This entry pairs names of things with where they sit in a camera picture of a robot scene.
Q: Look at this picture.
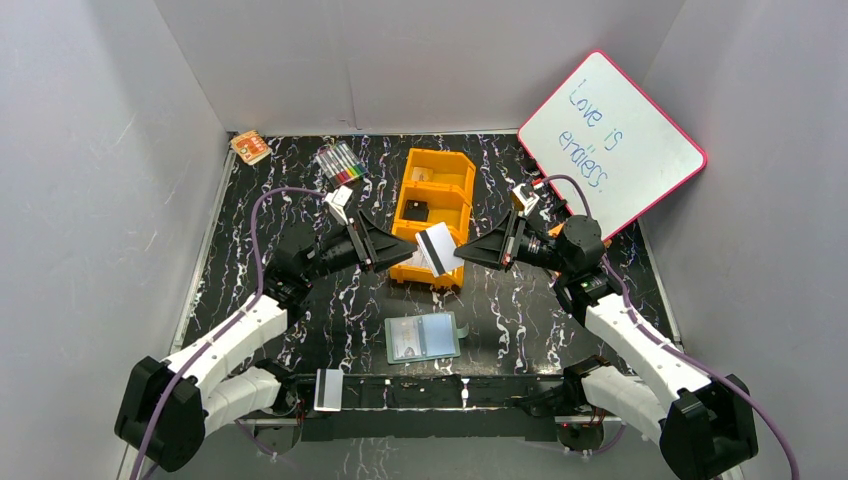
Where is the aluminium rail frame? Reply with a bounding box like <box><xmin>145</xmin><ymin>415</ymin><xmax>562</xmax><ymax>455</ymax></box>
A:
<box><xmin>115</xmin><ymin>375</ymin><xmax>747</xmax><ymax>480</ymax></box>

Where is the mint green card holder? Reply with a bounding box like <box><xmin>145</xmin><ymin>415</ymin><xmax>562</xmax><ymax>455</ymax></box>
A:
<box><xmin>384</xmin><ymin>312</ymin><xmax>469</xmax><ymax>365</ymax></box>

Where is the small orange card box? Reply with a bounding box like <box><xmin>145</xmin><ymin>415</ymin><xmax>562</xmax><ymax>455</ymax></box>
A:
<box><xmin>230</xmin><ymin>130</ymin><xmax>271</xmax><ymax>165</ymax></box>

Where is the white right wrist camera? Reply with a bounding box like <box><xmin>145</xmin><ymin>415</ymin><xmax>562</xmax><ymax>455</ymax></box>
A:
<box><xmin>510</xmin><ymin>183</ymin><xmax>540</xmax><ymax>217</ymax></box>

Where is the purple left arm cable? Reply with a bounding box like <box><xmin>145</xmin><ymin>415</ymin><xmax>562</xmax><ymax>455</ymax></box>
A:
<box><xmin>129</xmin><ymin>187</ymin><xmax>329</xmax><ymax>480</ymax></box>

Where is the pack of coloured markers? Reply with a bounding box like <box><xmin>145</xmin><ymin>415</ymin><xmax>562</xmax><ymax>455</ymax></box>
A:
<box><xmin>315</xmin><ymin>141</ymin><xmax>366</xmax><ymax>188</ymax></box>

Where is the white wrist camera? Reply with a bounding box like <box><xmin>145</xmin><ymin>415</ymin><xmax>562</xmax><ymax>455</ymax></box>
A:
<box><xmin>510</xmin><ymin>183</ymin><xmax>540</xmax><ymax>217</ymax></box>
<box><xmin>323</xmin><ymin>185</ymin><xmax>353</xmax><ymax>225</ymax></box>

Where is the black item in bin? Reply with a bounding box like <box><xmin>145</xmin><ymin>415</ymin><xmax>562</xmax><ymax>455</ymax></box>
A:
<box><xmin>402</xmin><ymin>200</ymin><xmax>429</xmax><ymax>222</ymax></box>

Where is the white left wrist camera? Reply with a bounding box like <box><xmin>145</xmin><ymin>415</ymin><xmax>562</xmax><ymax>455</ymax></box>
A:
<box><xmin>323</xmin><ymin>185</ymin><xmax>353</xmax><ymax>225</ymax></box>

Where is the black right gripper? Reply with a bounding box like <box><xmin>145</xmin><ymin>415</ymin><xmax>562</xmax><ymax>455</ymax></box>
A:
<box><xmin>454</xmin><ymin>209</ymin><xmax>572</xmax><ymax>275</ymax></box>

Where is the orange cover book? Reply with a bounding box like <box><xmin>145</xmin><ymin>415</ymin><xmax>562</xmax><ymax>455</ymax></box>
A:
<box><xmin>548</xmin><ymin>223</ymin><xmax>613</xmax><ymax>249</ymax></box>

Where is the white VIP credit card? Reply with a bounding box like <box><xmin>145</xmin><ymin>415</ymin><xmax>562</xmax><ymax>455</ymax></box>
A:
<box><xmin>415</xmin><ymin>222</ymin><xmax>464</xmax><ymax>277</ymax></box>

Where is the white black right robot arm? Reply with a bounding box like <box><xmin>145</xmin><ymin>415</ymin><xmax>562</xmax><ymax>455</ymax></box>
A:
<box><xmin>455</xmin><ymin>212</ymin><xmax>759</xmax><ymax>479</ymax></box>

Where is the white magnetic stripe card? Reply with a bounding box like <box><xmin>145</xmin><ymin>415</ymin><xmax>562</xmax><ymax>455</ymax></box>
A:
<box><xmin>313</xmin><ymin>369</ymin><xmax>344</xmax><ymax>412</ymax></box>

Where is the beige item in bin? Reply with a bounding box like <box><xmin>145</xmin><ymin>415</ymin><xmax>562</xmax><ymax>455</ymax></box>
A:
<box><xmin>410</xmin><ymin>167</ymin><xmax>434</xmax><ymax>182</ymax></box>

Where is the grey card in bin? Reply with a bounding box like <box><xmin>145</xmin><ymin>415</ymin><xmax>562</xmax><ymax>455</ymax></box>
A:
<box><xmin>400</xmin><ymin>251</ymin><xmax>430</xmax><ymax>270</ymax></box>

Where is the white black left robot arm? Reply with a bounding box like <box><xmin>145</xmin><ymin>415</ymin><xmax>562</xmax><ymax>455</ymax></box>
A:
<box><xmin>114</xmin><ymin>211</ymin><xmax>417</xmax><ymax>472</ymax></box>

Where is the pink framed whiteboard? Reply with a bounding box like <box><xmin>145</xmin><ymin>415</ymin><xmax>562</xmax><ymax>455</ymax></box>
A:
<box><xmin>517</xmin><ymin>50</ymin><xmax>708</xmax><ymax>239</ymax></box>

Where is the orange three-compartment bin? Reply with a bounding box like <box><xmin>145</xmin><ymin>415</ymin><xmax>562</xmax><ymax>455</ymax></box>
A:
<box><xmin>388</xmin><ymin>147</ymin><xmax>478</xmax><ymax>290</ymax></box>

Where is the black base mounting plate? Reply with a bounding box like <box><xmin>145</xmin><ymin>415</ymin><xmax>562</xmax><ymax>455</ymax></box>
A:
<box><xmin>235</xmin><ymin>374</ymin><xmax>627</xmax><ymax>444</ymax></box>

